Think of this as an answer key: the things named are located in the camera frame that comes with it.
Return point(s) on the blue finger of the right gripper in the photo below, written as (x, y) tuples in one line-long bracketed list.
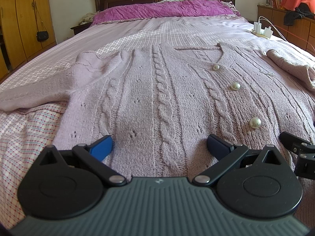
[(305, 163)]

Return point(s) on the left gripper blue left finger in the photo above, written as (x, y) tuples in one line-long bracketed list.
[(91, 156)]

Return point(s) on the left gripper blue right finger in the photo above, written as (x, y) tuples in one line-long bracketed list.
[(229, 157)]

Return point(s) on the lilac knitted cardigan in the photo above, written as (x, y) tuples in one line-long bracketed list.
[(160, 104)]

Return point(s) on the black clothes on dresser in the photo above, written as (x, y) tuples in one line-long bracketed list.
[(300, 12)]

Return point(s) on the pink checked bed sheet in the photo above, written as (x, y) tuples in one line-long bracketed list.
[(24, 134)]

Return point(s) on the wooden dresser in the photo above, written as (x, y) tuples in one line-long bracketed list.
[(300, 34)]

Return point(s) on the white charger plug right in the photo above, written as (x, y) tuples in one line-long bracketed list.
[(267, 32)]

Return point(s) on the white charger plug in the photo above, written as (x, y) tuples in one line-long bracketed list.
[(267, 32), (257, 27)]

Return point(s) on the dark wooden nightstand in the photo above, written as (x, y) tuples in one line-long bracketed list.
[(79, 28)]

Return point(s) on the small black hanging bag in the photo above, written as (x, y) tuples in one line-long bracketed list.
[(42, 33)]

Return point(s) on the crumpled cloth on nightstand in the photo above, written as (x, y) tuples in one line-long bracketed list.
[(87, 18)]

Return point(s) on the magenta crinkled pillow cover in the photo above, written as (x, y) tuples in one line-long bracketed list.
[(186, 8)]

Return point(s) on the books on dresser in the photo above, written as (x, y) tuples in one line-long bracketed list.
[(275, 3)]

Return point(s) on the yellow wooden wardrobe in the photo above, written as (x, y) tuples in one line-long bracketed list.
[(19, 44)]

